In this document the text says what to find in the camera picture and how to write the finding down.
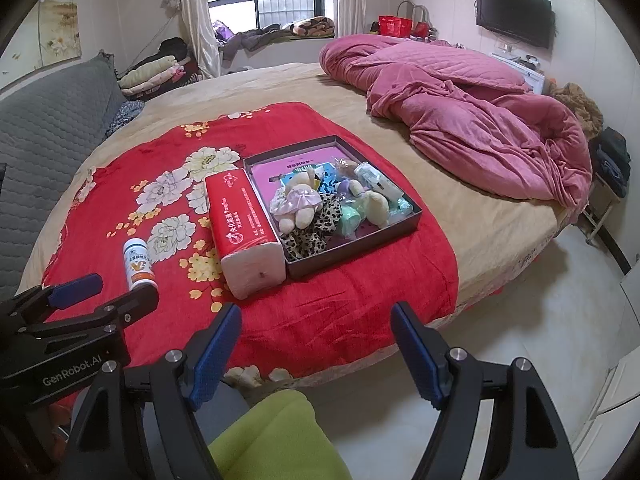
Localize grey quilted headboard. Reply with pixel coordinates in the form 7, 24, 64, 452
1, 51, 125, 299

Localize red tissue box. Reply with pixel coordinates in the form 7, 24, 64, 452
204, 168, 285, 299

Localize black wall television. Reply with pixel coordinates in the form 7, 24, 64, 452
475, 0, 554, 49

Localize leopard print scarf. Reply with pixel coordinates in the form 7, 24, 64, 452
281, 193, 340, 261

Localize mint green soft item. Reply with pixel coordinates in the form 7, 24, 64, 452
336, 204, 363, 240

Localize clothes on window sill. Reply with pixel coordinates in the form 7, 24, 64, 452
214, 16, 335, 62

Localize brown clothes pile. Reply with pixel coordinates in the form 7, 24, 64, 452
549, 80, 603, 141

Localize red bags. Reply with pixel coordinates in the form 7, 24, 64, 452
370, 0, 437, 41

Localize white curtain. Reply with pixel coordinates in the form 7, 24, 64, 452
163, 0, 221, 78

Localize cream teddy bear pink dress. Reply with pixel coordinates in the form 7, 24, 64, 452
269, 168, 322, 235

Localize wall painting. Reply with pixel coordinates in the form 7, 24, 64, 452
0, 0, 81, 88

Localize pink quilted duvet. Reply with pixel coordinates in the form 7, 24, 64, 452
319, 35, 592, 214

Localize white supplement bottle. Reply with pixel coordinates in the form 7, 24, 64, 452
122, 237, 157, 290

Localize small tissue pack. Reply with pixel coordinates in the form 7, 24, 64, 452
354, 162, 404, 202

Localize folded blankets pile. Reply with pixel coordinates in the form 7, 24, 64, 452
118, 37, 203, 101

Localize cream duck plush toy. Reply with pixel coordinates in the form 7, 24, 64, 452
336, 179, 390, 229

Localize dark tray pink book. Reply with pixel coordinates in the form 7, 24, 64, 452
244, 136, 422, 278

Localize pink face mask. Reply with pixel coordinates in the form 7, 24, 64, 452
333, 158, 359, 179

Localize red floral blanket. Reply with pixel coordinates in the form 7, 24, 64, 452
42, 103, 459, 386

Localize green cloth lap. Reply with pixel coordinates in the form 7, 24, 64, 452
208, 390, 350, 479

